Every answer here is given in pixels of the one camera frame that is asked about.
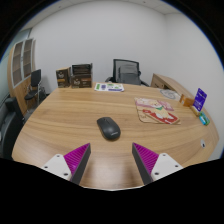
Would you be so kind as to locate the white printed leaflet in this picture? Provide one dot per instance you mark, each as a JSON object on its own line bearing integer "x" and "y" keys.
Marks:
{"x": 109, "y": 87}

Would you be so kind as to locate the black computer mouse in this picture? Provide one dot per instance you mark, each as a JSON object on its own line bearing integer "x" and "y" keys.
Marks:
{"x": 108, "y": 128}

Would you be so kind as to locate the small brown carton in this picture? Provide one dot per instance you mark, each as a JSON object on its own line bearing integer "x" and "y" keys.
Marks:
{"x": 63, "y": 78}

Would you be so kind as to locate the small black visitor chair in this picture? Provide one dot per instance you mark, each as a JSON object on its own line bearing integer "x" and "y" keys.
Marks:
{"x": 35, "y": 78}

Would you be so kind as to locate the wooden side desk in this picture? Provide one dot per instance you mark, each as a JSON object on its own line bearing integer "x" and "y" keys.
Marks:
{"x": 166, "y": 82}

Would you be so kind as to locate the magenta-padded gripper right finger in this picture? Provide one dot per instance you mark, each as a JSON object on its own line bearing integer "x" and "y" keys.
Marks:
{"x": 147, "y": 159}

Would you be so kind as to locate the large brown open carton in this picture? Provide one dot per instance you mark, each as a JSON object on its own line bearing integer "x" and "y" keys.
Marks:
{"x": 81, "y": 77}

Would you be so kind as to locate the black mesh office chair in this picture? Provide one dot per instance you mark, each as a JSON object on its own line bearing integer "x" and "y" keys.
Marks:
{"x": 115, "y": 68}

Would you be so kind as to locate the grey backpack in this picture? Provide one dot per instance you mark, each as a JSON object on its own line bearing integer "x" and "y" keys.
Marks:
{"x": 128, "y": 74}

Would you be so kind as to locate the black leather armchair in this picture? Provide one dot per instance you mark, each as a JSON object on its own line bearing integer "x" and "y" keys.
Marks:
{"x": 10, "y": 126}

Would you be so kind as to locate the wooden shelf unit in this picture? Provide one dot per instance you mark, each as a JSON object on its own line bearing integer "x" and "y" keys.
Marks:
{"x": 20, "y": 66}

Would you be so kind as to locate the small tan box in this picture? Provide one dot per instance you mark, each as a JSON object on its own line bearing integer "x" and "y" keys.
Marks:
{"x": 195, "y": 111}

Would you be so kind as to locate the green box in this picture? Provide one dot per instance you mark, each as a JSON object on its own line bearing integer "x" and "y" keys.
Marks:
{"x": 204, "y": 119}

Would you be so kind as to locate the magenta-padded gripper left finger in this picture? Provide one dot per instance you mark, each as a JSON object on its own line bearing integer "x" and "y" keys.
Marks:
{"x": 75, "y": 159}

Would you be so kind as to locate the orange box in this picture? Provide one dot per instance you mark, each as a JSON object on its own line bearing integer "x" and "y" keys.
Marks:
{"x": 186, "y": 100}

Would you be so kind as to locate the cartoon print mouse pad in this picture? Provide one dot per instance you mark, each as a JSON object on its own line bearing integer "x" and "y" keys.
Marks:
{"x": 156, "y": 111}

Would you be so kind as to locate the purple card package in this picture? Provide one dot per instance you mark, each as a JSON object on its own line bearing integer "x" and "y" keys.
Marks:
{"x": 200, "y": 99}

